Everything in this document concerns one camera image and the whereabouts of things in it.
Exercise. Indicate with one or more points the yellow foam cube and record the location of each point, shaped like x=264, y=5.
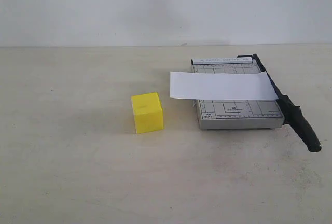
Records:
x=147, y=112

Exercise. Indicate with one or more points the white paper strip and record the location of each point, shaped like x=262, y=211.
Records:
x=205, y=86

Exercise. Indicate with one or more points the grey paper cutter base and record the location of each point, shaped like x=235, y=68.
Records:
x=235, y=114

